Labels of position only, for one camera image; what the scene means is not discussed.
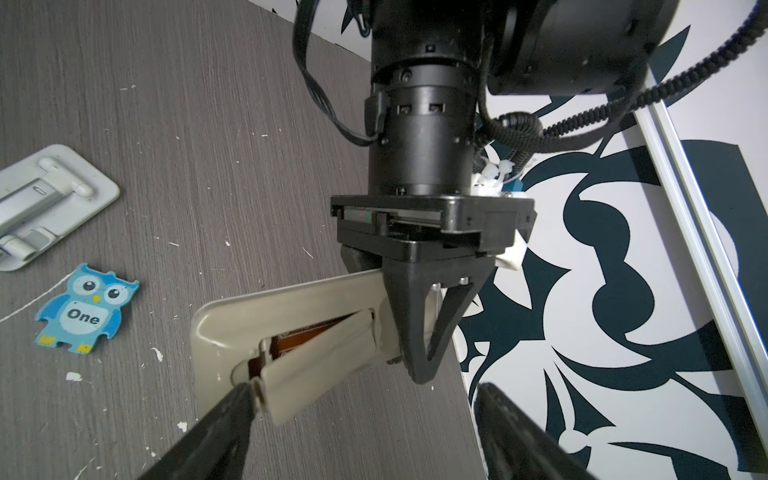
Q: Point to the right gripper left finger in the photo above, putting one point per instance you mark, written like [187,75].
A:
[217,446]

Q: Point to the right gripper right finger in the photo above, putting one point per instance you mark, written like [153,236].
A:
[513,445]

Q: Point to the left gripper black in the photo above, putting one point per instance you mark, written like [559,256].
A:
[418,208]

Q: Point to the white remote control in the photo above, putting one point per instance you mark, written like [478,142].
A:
[227,333]

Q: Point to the brown AA battery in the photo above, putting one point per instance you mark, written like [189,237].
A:
[286,342]

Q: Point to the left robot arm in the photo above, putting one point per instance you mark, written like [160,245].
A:
[551,75]

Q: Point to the white phone stand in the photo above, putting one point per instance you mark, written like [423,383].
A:
[44,198]

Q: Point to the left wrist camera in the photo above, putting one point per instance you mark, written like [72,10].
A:
[487,180]

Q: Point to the aluminium frame bar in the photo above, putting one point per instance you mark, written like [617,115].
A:
[732,315]

